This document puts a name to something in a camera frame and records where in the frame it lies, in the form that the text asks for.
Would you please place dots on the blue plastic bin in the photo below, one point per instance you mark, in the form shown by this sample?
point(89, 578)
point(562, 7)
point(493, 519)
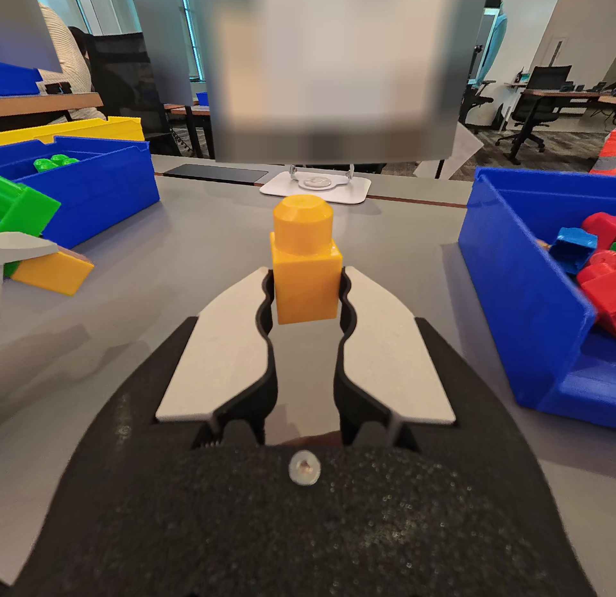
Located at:
point(17, 79)
point(115, 193)
point(510, 289)

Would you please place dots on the yellow toy block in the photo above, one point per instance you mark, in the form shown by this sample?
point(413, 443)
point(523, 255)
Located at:
point(306, 270)
point(58, 273)

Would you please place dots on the wooden shelf board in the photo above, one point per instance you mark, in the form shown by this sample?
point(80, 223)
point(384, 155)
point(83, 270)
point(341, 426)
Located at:
point(48, 104)

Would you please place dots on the orange traffic cone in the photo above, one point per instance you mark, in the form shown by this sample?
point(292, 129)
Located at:
point(604, 155)

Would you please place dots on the green double toy block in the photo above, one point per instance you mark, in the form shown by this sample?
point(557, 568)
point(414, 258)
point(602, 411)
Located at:
point(24, 210)

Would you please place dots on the white folded sign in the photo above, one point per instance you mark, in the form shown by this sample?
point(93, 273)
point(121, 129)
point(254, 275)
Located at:
point(452, 155)

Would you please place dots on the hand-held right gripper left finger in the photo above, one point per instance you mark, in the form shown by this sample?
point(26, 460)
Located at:
point(219, 361)

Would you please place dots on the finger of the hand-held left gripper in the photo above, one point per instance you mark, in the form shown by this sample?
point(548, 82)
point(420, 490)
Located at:
point(24, 246)

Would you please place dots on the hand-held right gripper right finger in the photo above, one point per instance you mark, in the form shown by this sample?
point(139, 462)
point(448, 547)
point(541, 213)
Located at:
point(395, 361)

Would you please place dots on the black inset table panel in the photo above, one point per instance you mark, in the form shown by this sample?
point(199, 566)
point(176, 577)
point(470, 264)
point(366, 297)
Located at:
point(217, 174)

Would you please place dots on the yellow plastic bin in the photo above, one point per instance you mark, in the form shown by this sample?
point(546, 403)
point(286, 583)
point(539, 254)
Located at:
point(96, 129)

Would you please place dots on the white document stand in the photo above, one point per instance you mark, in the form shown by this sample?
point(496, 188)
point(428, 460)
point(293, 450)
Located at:
point(318, 188)

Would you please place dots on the black office chair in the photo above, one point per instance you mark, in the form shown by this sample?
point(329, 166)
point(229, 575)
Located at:
point(130, 87)
point(539, 102)

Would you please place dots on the red double toy block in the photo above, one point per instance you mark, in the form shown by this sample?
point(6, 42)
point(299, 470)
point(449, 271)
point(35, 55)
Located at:
point(602, 304)

